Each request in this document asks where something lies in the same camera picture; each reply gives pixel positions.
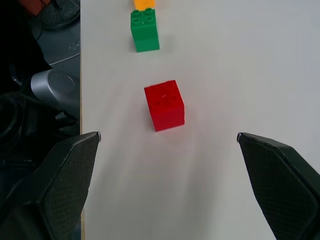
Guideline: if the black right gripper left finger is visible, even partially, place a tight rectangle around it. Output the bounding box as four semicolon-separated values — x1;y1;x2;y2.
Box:
0;131;102;240

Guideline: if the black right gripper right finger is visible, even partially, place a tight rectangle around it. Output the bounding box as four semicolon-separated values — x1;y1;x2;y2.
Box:
236;132;320;240

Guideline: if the black mesh fabric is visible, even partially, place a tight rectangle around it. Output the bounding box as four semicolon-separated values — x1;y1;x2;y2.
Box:
0;91;81;161

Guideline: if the silver robot body joint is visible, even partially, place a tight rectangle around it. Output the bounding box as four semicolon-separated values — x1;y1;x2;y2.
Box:
30;69;81;118

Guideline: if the red building block cube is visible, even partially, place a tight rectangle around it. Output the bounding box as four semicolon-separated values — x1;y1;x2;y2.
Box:
143;79;186;132

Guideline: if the black round base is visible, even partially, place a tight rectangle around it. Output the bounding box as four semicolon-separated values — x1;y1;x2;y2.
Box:
37;0;81;31

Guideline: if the green building block cube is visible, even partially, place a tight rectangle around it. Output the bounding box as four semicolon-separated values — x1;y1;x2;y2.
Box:
130;7;161;54

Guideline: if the orange building block cube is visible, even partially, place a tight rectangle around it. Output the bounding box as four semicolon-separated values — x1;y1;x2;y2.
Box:
132;0;156;11

